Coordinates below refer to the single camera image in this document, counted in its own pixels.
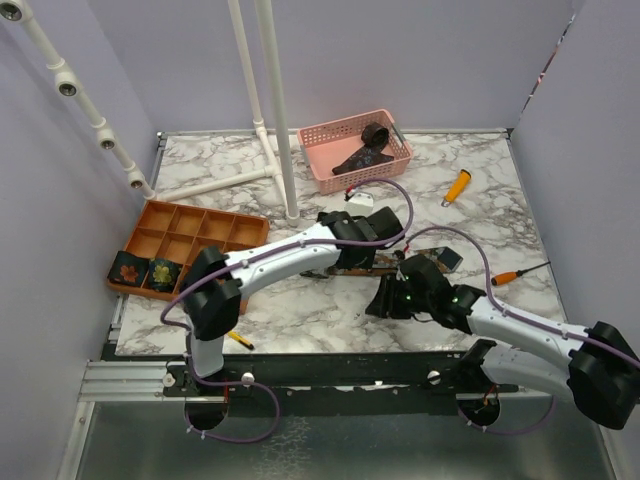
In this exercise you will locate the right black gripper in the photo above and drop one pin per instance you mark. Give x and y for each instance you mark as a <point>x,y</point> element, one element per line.
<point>384,303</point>

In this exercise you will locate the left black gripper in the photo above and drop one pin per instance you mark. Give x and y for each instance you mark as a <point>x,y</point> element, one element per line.
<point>321,216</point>

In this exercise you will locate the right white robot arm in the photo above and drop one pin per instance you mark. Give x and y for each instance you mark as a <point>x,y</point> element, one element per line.
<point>594,367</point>

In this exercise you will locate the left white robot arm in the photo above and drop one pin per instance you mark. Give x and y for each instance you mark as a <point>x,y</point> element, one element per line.
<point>213,309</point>

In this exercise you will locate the dark blue-flowered tie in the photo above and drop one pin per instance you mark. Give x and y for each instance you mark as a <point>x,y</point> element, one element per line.
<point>375,138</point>

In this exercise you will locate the pink perforated plastic basket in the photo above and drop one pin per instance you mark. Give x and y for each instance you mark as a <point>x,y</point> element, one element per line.
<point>327,146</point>

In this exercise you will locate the wooden compartment tray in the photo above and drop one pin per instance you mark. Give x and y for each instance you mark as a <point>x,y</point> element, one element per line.
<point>180,232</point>

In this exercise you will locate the navy yellow-flower rolled tie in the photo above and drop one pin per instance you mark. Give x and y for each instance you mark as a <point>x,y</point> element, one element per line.
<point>163,275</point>

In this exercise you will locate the black orange-flower rolled tie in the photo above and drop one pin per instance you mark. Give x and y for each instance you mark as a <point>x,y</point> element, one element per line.
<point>128,269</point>

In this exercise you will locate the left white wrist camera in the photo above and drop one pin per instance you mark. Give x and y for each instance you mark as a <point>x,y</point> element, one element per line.
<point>359,204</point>

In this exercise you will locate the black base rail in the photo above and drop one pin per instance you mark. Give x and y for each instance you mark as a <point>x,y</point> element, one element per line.
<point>338,384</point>

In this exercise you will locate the yellow handled utility knife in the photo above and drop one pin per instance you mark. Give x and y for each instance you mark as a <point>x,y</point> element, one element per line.
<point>463,179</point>

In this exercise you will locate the orange handled screwdriver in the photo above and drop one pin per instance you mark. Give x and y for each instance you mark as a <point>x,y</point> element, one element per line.
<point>507,277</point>

